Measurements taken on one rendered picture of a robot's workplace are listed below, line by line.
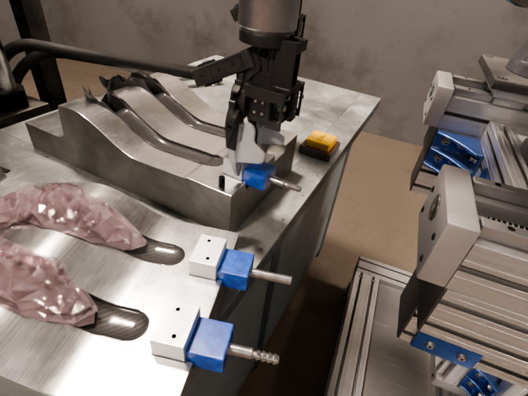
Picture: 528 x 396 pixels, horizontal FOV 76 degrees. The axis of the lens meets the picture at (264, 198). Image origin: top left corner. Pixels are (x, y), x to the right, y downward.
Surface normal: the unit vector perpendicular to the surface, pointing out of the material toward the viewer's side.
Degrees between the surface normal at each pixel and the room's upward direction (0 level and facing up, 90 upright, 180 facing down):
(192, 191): 90
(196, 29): 90
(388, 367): 0
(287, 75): 90
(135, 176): 90
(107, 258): 28
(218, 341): 0
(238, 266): 0
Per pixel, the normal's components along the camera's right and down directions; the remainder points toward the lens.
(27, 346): 0.55, -0.60
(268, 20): 0.01, 0.61
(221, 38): -0.37, 0.54
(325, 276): 0.10, -0.79
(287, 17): 0.58, 0.55
